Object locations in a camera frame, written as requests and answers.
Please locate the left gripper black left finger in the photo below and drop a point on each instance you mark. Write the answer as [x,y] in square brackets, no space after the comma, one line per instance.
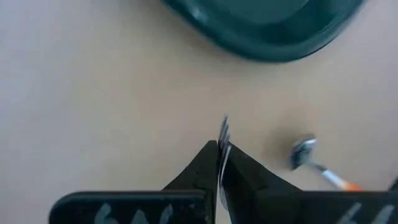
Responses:
[199,174]

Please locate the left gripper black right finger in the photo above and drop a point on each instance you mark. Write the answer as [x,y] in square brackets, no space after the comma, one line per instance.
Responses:
[248,180]

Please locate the dark green plastic tray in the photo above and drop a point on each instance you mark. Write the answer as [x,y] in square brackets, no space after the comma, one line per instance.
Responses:
[267,31]

